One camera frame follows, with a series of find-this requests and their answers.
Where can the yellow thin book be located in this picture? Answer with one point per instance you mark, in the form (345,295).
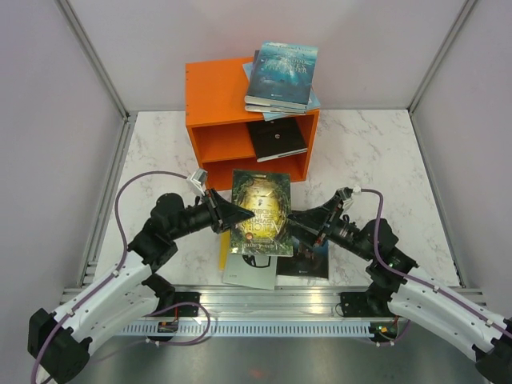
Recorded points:
(224,250)

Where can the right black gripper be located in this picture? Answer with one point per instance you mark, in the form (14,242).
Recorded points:
(315,217)

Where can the black hardcover book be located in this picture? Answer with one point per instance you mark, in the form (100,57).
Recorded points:
(275,139)

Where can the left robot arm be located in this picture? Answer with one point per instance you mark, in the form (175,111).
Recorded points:
(63,341)

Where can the aluminium front rail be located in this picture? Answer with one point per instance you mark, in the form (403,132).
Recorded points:
(237,303)

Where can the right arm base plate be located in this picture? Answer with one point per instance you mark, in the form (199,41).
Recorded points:
(361,305)

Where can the blue ocean cover book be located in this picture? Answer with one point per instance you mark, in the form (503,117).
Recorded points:
(305,55)

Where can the grey thin booklet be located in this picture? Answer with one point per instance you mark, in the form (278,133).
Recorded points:
(253,271)

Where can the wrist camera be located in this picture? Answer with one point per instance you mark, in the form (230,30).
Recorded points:
(347,194)
(197,180)

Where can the dark cover bottom book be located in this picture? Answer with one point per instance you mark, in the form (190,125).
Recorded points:
(305,262)

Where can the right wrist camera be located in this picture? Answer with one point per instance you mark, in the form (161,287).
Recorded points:
(347,194)

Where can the right aluminium frame post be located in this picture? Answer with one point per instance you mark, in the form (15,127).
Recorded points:
(451,36)

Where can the aluminium frame post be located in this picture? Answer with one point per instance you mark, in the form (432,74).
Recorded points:
(72,20)
(451,36)

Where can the orange wooden shelf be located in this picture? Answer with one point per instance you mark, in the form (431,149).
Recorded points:
(216,123)

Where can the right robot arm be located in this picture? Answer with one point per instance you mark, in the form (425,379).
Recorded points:
(406,289)

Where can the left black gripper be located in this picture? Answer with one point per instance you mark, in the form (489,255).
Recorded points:
(222,215)

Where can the white slotted cable duct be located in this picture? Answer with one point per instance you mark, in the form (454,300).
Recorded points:
(191,328)

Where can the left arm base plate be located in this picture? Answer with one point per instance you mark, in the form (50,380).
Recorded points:
(178,304)

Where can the left aluminium frame post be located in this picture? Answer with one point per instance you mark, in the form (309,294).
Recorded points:
(72,20)

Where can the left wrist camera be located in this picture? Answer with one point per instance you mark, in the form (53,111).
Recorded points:
(197,180)

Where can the green Alice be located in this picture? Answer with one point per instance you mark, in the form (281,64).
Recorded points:
(268,196)

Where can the Robinson Crusoe purple book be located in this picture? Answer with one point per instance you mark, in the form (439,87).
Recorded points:
(276,108)

